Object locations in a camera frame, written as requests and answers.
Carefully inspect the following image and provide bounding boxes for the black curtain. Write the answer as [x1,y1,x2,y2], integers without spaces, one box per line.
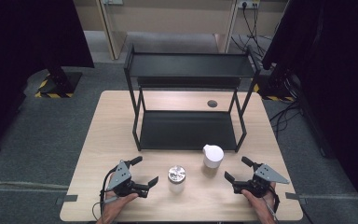
[261,0,358,220]
[0,0,95,161]

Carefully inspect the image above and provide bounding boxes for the right hand-held gripper cable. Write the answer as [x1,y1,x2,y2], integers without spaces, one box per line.
[262,186,282,224]

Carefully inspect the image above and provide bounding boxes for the black metal two-tier rack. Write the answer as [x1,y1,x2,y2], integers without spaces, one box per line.
[123,43,262,154]

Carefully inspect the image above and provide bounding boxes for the grey floor tape strip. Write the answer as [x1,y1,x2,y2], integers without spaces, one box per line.
[55,194,79,206]
[284,191,310,206]

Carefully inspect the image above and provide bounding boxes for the glass jar with silver lid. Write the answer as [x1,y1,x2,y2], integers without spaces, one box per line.
[167,164,187,195]

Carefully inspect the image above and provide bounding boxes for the white lidded cup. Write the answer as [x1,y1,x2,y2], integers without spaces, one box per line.
[201,144,225,170]

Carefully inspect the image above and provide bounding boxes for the black floor cables bundle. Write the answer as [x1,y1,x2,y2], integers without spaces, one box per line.
[230,2,276,59]
[268,97,303,139]

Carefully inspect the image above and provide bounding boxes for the white wall power socket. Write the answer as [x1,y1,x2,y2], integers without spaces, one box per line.
[237,0,261,10]

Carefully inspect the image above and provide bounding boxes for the person's right hand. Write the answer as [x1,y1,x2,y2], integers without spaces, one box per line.
[241,181,278,220]

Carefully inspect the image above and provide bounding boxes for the person's left hand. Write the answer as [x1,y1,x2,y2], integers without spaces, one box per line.
[103,173,140,219]

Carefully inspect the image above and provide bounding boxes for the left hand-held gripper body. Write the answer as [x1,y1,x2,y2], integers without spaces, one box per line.
[106,160,149,199]

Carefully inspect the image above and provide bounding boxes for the hand-held gripper cable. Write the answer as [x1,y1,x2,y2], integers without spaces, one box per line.
[262,186,282,224]
[91,164,121,224]

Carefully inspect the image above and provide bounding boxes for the left hand-held gripper cable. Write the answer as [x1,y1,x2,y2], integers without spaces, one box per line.
[91,164,121,224]

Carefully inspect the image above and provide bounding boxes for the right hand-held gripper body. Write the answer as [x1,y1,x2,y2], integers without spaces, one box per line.
[232,162,291,199]

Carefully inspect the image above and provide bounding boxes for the black stand base striped tape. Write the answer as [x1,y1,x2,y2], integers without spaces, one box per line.
[34,65,84,100]
[252,68,296,103]

